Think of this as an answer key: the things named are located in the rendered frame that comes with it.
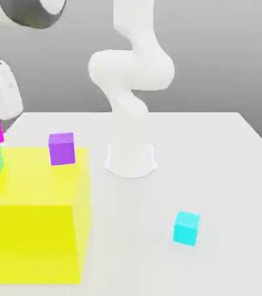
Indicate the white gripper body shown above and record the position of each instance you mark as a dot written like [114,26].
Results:
[2,97]

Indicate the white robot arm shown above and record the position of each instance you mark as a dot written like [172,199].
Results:
[130,69]

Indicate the small purple cube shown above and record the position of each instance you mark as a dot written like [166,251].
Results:
[61,151]

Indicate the small cyan cube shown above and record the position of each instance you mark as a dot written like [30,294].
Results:
[185,231]

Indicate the large yellow box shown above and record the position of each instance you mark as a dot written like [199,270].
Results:
[29,242]

